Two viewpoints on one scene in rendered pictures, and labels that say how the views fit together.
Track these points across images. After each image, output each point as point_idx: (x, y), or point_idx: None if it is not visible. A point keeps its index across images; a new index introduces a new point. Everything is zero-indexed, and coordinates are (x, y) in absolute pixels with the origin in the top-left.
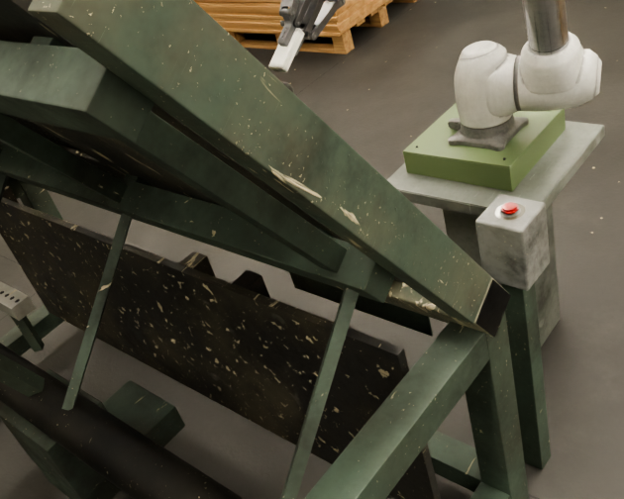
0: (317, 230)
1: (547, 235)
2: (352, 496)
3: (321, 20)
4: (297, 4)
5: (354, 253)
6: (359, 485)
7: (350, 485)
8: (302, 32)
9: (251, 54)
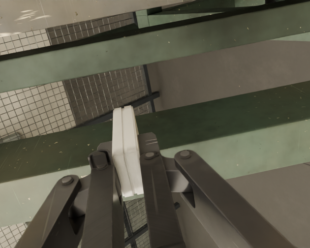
0: (303, 33)
1: None
2: (307, 38)
3: (206, 228)
4: (79, 237)
5: None
6: None
7: None
8: (137, 193)
9: (6, 226)
